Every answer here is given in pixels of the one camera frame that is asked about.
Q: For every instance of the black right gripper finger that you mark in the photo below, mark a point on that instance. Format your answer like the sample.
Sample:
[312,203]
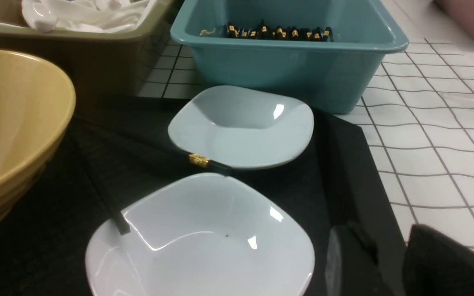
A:
[436,265]

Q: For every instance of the pale blue square dish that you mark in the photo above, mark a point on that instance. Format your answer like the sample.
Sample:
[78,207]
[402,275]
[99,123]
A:
[203,235]
[243,128]

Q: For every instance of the black chopstick with gold band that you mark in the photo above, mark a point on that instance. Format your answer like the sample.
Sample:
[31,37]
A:
[183,155]

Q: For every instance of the plain black chopstick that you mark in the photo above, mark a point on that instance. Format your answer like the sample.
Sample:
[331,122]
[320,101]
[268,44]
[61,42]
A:
[113,212]

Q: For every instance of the yellow noodle bowl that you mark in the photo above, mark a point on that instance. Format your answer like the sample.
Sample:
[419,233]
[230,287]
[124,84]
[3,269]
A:
[37,103]

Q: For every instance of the teal plastic bin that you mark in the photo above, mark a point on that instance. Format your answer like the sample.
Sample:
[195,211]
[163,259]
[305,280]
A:
[331,76]

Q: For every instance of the black chopsticks in teal bin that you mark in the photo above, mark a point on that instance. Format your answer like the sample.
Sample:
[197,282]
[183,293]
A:
[262,31]

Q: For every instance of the black plastic serving tray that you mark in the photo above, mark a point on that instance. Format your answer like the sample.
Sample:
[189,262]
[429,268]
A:
[42,239]

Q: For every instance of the olive plastic bin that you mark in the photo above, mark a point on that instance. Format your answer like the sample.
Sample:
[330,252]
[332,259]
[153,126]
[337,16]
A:
[117,64]

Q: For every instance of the pile of white soup spoons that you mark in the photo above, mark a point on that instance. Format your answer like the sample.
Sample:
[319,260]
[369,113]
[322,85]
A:
[100,16]

